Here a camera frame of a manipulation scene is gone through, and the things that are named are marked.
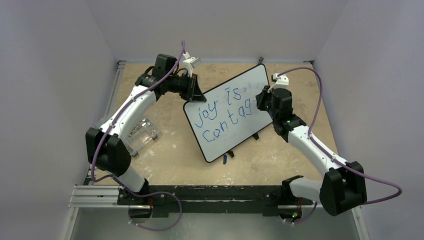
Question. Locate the clear plastic screw organizer box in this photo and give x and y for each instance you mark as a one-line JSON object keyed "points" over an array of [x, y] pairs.
{"points": [[144, 133]]}

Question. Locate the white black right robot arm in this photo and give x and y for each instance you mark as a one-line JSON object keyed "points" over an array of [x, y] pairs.
{"points": [[342, 186]]}

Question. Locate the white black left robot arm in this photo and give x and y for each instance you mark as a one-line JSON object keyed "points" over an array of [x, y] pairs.
{"points": [[107, 145]]}

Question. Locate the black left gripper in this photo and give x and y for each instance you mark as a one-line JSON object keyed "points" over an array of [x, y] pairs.
{"points": [[193, 91]]}

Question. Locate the white whiteboard with black frame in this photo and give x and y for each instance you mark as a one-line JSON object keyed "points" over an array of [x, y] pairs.
{"points": [[230, 114]]}

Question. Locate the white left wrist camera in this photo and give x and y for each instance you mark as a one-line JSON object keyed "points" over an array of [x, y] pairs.
{"points": [[189, 63]]}

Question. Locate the aluminium frame rail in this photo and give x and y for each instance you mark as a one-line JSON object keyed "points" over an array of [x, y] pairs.
{"points": [[342, 188]]}

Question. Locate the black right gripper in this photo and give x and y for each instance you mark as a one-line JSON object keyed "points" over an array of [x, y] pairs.
{"points": [[262, 101]]}

